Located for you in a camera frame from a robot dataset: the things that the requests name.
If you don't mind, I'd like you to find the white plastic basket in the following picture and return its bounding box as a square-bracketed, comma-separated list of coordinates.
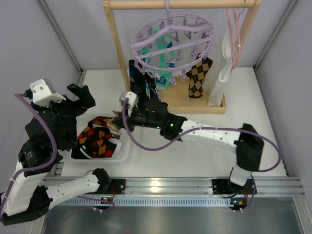
[58, 114, 131, 163]

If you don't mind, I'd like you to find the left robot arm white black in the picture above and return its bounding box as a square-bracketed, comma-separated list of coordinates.
[0, 81, 111, 226]

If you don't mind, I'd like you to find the wooden clothes rack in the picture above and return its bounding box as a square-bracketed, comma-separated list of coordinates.
[103, 0, 261, 114]

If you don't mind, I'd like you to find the black blue sock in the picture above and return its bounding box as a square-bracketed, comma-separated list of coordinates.
[128, 59, 158, 109]

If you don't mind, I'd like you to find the pink clothes hanger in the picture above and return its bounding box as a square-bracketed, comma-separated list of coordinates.
[226, 8, 241, 70]

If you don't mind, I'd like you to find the black red yellow argyle sock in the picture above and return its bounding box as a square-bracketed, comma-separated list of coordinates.
[71, 116, 122, 159]

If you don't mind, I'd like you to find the brown tan argyle sock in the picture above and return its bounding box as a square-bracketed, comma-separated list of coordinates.
[186, 57, 213, 99]

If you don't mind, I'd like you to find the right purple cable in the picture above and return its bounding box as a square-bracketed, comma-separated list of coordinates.
[121, 99, 283, 172]

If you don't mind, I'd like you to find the white hanging cloth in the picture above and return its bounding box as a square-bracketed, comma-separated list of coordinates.
[204, 31, 233, 107]

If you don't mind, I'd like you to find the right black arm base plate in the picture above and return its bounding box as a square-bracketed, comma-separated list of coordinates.
[212, 178, 255, 195]

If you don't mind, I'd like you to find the purple round clip hanger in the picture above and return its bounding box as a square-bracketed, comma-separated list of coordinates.
[131, 7, 214, 85]

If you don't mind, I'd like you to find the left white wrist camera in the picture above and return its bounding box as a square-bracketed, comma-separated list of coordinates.
[29, 79, 66, 107]

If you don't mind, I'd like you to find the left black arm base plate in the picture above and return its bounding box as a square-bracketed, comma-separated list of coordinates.
[88, 179, 126, 195]

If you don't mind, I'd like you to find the mint green sock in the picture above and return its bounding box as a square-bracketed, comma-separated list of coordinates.
[132, 34, 175, 93]

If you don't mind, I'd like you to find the aluminium rail frame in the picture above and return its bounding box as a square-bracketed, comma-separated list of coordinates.
[61, 177, 305, 208]

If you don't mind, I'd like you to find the brown tan striped sock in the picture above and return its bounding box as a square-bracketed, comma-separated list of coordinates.
[107, 110, 124, 139]

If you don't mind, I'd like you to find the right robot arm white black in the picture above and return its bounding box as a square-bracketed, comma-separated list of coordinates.
[112, 101, 264, 187]

